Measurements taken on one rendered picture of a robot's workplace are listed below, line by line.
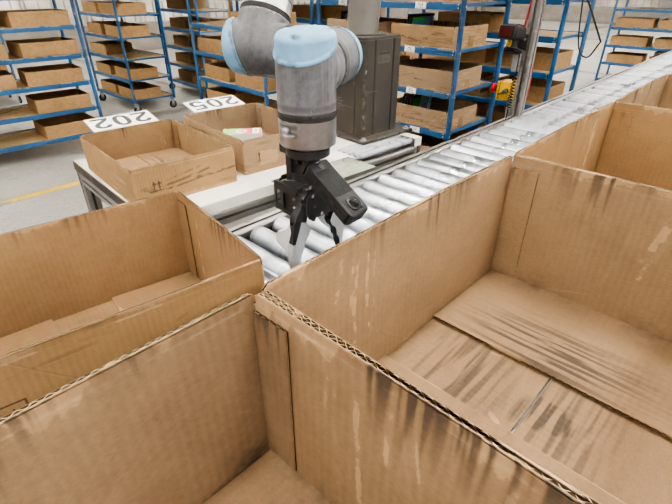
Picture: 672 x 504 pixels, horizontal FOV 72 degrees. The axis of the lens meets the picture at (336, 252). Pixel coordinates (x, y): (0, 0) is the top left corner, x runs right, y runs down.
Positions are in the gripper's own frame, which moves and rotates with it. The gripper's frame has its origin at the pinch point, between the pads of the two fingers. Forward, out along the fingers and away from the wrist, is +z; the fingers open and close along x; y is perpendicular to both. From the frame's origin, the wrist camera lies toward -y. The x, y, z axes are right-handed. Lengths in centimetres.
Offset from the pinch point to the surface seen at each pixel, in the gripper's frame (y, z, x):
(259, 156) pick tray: 53, 1, -28
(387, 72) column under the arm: 51, -16, -83
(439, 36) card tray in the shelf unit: 84, -20, -165
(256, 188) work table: 44.0, 5.3, -19.4
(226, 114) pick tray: 90, -2, -42
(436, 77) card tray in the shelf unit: 83, 0, -166
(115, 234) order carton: 21.2, -6.7, 25.9
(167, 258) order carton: 20.1, 0.6, 18.7
